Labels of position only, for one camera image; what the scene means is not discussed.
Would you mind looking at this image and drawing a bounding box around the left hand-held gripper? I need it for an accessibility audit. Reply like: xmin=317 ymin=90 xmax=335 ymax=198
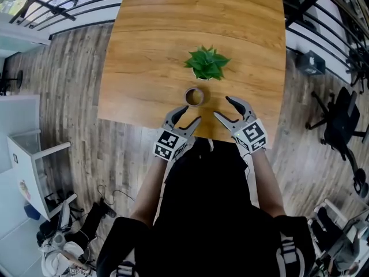
xmin=152 ymin=105 xmax=202 ymax=163

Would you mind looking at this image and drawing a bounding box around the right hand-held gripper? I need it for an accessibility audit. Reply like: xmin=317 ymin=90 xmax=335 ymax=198
xmin=213 ymin=95 xmax=268 ymax=155

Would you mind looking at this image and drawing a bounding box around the grey tape roll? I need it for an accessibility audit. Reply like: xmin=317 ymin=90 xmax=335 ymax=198
xmin=184 ymin=87 xmax=205 ymax=108

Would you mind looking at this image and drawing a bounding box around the person's left forearm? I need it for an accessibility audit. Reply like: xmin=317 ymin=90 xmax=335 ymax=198
xmin=129 ymin=155 xmax=168 ymax=228

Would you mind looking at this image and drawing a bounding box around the person's right forearm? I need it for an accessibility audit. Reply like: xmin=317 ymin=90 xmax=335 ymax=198
xmin=250 ymin=148 xmax=287 ymax=218

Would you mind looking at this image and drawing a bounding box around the green plant in white pot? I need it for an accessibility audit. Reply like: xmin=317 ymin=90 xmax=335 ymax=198
xmin=183 ymin=44 xmax=232 ymax=81

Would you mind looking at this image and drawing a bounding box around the black box with white logo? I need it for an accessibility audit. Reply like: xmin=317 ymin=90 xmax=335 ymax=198
xmin=296 ymin=50 xmax=327 ymax=77

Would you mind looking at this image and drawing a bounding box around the person in black shirt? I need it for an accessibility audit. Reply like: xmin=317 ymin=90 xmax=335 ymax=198
xmin=96 ymin=138 xmax=317 ymax=277

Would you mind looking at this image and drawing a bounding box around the black office chair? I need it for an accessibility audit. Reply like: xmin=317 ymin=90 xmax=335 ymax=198
xmin=305 ymin=86 xmax=369 ymax=199
xmin=345 ymin=46 xmax=369 ymax=95

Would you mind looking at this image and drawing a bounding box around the white desk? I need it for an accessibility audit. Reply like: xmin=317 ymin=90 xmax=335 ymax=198
xmin=6 ymin=129 xmax=79 ymax=222
xmin=313 ymin=197 xmax=369 ymax=260

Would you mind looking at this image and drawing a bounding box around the white partition panel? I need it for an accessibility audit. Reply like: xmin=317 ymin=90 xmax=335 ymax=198
xmin=0 ymin=93 xmax=41 ymax=173

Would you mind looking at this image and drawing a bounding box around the blue bin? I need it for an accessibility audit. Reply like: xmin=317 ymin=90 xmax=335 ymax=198
xmin=24 ymin=203 xmax=42 ymax=221

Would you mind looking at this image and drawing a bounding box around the black cable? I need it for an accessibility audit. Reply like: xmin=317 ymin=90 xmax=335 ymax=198
xmin=97 ymin=184 xmax=135 ymax=208

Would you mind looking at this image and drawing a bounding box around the grey harness strap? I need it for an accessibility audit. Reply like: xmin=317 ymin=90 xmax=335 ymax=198
xmin=115 ymin=259 xmax=137 ymax=277
xmin=276 ymin=231 xmax=306 ymax=277

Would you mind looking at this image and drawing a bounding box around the black pedestal fan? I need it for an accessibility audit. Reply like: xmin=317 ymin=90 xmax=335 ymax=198
xmin=0 ymin=69 xmax=24 ymax=96

